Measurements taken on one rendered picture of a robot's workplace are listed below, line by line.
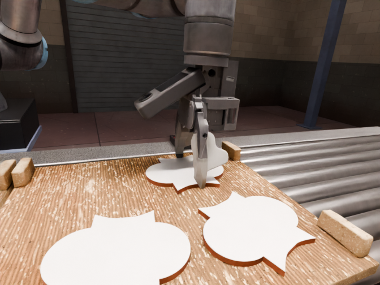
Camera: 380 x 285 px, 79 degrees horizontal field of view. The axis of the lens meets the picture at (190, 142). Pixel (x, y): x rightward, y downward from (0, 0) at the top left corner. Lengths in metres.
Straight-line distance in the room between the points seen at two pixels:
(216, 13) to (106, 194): 0.31
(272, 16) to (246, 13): 0.77
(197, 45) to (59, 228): 0.30
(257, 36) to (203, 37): 6.13
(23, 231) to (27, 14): 0.61
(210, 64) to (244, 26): 5.89
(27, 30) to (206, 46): 0.60
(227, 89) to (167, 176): 0.18
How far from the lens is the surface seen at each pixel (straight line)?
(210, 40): 0.35
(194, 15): 0.37
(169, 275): 0.25
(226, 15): 0.37
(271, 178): 0.49
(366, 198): 0.53
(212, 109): 0.38
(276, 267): 0.28
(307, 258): 0.31
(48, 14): 5.12
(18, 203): 0.40
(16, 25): 0.84
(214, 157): 0.38
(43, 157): 0.60
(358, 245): 0.34
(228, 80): 0.39
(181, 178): 0.39
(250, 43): 6.36
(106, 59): 5.05
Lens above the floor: 1.14
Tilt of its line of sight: 20 degrees down
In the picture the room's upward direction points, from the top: 3 degrees clockwise
